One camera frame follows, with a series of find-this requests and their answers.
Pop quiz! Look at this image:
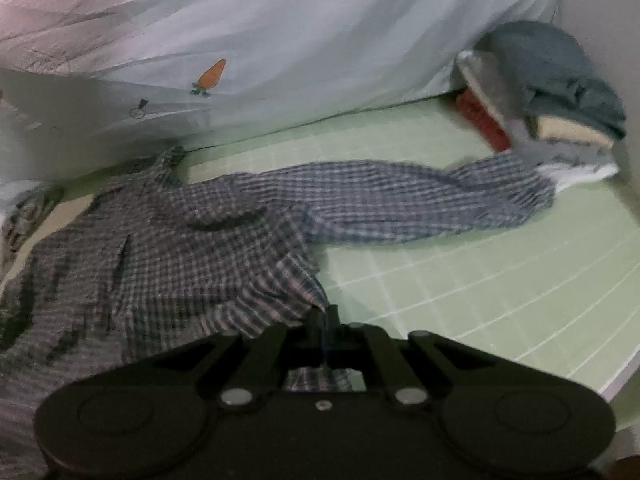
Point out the white folded garment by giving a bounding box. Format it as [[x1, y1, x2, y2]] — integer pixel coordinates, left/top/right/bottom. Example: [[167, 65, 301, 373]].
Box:
[[512, 130, 622, 193]]

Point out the green grid bed sheet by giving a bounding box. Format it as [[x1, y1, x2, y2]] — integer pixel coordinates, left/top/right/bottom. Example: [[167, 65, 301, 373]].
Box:
[[60, 91, 640, 403]]

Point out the blue checked shirt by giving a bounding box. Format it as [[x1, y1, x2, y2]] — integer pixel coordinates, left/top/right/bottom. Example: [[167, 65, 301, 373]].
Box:
[[0, 146, 557, 480]]

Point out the carrot print quilt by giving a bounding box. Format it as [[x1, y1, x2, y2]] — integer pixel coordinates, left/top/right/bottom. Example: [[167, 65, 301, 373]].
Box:
[[0, 0, 560, 183]]

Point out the beige folded garment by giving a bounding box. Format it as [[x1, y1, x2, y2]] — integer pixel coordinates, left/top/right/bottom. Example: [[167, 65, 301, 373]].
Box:
[[529, 114, 617, 150]]

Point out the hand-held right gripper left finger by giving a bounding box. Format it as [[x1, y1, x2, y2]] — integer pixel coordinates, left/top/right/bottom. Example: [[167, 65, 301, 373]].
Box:
[[147, 304, 327, 412]]

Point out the dark teal folded garment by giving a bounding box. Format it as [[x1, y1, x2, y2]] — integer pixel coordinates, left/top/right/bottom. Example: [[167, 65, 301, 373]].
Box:
[[474, 20, 629, 142]]

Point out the grey folded garment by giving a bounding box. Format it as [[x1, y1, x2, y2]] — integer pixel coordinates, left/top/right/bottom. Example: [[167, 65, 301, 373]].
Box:
[[454, 51, 533, 123]]

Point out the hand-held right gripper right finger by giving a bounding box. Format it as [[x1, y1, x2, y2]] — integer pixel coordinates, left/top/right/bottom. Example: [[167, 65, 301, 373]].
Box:
[[326, 304, 507, 412]]

